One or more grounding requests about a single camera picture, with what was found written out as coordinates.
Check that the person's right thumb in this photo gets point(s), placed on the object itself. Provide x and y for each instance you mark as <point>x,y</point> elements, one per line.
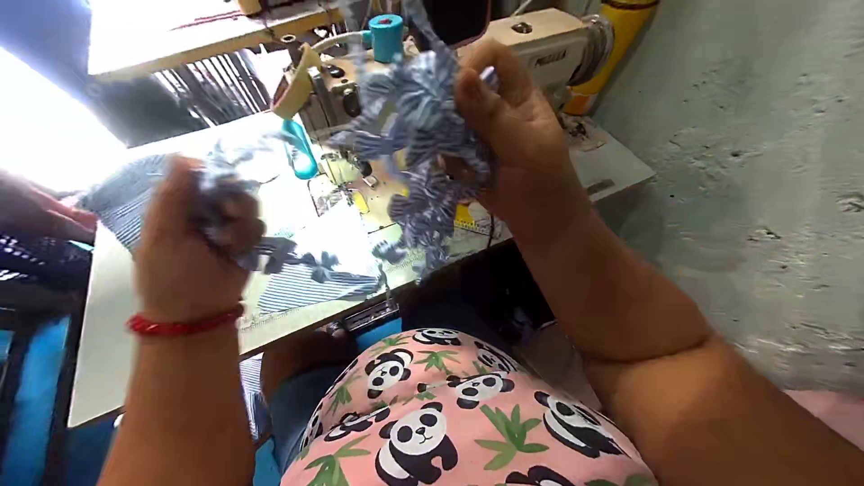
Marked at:
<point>478,101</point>

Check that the person's right forearm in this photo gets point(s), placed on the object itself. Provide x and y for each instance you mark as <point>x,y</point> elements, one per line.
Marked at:
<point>648,324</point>

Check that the metal bracket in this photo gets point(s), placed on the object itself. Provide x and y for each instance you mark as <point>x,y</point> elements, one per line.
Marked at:
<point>370,316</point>

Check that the person's right hand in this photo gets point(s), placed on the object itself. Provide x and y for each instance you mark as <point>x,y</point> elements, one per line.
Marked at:
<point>530,138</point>

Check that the person's left forearm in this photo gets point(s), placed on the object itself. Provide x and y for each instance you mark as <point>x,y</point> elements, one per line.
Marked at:
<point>185,405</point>

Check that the person's left fingers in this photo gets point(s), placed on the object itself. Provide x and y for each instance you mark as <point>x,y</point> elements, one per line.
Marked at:
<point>236,223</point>

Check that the person's body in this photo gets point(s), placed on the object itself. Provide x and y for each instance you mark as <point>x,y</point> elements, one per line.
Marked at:
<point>466,418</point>

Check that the white sewing machine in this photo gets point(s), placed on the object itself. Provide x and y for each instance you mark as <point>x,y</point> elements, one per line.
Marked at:
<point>533,54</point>

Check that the grey striped fabric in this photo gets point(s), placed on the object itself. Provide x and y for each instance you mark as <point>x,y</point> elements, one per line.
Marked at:
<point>128,196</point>

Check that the teal thread spool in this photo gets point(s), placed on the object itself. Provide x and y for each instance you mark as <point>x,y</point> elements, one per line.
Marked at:
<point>387,40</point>

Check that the person's right fingers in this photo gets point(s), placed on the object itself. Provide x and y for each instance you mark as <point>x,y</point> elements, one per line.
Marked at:
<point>509,66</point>

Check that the light wooden table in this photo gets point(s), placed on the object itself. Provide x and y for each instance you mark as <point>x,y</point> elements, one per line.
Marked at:
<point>148,44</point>

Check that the striped hanging cloth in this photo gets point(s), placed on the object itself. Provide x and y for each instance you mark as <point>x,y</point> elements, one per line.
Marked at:
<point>253,398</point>

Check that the blue white striped fabric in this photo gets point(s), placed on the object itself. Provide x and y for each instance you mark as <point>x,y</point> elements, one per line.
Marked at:
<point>297,290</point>

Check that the white sewing table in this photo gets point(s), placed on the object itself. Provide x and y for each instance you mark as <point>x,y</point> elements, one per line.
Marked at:
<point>101,378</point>

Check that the yellow pipe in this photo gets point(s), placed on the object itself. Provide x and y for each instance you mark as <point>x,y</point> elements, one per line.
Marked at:
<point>611,50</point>

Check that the pink cloth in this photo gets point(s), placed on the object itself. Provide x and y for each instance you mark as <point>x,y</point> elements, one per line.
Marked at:
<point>833,412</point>

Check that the beige tape roll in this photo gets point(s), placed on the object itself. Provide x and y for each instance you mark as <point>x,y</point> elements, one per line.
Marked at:
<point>295,91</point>

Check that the blue striped ruffled fabric strips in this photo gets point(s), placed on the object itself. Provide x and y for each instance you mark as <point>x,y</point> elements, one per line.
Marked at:
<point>428,101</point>

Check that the blue chair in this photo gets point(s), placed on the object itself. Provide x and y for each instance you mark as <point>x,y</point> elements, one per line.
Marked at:
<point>40,391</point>

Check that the person's left hand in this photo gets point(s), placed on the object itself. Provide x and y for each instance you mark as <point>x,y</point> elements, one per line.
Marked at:
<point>179,270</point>

